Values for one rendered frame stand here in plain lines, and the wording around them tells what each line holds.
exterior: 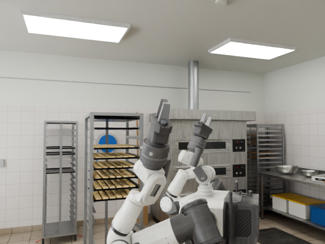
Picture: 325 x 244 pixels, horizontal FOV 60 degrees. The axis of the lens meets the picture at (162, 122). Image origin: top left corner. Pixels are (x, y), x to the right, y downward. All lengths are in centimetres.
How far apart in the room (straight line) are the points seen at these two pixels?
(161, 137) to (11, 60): 470
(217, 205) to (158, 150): 35
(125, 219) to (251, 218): 45
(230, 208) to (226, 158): 397
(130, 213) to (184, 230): 18
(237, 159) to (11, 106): 394
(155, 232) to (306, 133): 519
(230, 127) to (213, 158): 64
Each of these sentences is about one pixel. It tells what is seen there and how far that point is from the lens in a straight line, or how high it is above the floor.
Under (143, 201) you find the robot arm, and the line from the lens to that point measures 92.
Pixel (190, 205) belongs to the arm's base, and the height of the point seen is 139.
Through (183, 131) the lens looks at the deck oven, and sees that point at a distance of 462.
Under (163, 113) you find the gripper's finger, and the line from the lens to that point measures 84.
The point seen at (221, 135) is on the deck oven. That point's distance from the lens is 496.
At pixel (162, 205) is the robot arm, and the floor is 126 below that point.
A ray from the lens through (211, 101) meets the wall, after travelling 606.
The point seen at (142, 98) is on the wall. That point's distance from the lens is 547.
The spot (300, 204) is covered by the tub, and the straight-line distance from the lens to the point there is 536.
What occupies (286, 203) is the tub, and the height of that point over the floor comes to 40.
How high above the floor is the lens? 163
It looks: 2 degrees up
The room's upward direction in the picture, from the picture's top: straight up
